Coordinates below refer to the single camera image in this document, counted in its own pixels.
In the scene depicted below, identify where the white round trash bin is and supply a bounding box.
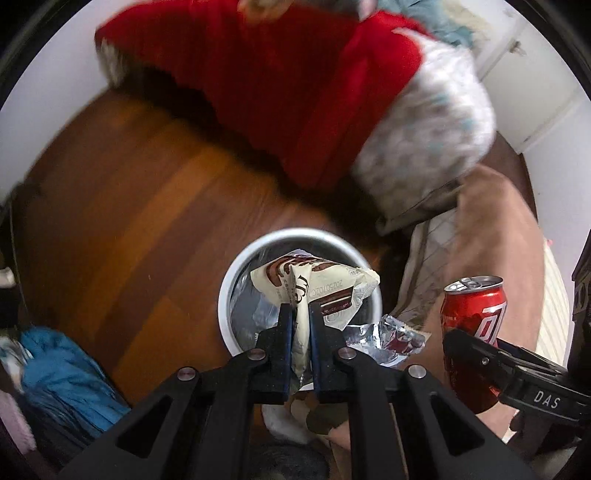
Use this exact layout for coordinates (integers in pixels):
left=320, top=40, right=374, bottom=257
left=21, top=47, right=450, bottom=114
left=217, top=228, right=370, bottom=356

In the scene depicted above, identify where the red fleece blanket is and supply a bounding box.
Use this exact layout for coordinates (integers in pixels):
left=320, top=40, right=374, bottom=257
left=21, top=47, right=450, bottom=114
left=95, top=1, right=423, bottom=191

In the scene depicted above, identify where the pink striped bed cover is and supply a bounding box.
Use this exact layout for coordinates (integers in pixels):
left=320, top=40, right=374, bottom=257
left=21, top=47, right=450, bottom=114
left=322, top=163, right=574, bottom=480

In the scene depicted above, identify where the white door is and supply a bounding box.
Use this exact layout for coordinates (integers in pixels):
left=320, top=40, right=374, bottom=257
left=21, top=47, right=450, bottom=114
left=471, top=1, right=583, bottom=154

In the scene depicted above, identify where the blue cloth on floor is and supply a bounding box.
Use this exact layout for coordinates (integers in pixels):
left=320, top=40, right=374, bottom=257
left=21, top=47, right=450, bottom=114
left=20, top=327, right=130, bottom=441

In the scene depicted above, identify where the floral bed sheet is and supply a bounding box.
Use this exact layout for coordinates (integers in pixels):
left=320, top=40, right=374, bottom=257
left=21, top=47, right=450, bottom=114
left=392, top=209, right=457, bottom=330

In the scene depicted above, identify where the red soda can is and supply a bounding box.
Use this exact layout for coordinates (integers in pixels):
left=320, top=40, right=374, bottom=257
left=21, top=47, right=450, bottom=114
left=441, top=275, right=508, bottom=414

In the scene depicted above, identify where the checkered grey white quilt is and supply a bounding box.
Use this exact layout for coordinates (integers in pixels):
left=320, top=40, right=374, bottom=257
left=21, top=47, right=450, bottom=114
left=353, top=29, right=496, bottom=235

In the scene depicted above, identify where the black bin liner bag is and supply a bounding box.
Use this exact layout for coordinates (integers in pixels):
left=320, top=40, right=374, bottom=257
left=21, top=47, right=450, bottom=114
left=229, top=272, right=280, bottom=351

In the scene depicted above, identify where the cream brown snack wrapper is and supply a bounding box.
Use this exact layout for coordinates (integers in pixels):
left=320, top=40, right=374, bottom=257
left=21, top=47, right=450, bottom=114
left=249, top=248, right=432, bottom=388

